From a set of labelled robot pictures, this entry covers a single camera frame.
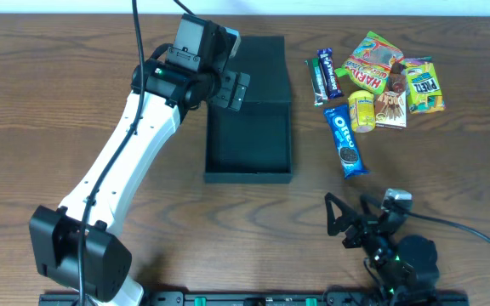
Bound blue Oreo cookie pack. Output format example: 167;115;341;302
323;105;369;179

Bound dark green gift box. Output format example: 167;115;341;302
204;36;293;184

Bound Haribo gummy candy bag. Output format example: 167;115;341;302
335;31;404;94

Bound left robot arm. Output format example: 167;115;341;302
29;14;250;305

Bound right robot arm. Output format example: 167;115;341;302
324;189;440;300

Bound small yellow can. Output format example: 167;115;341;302
348;90;376;133

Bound purple Dairy Milk bar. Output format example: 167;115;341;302
317;48;344;99

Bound brown Pocky box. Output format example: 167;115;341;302
374;63;407;129

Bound green chocolate bar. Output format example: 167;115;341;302
305;58;328;107

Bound green Pretz box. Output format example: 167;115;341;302
402;57;446;114

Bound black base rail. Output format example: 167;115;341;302
37;291;470;306

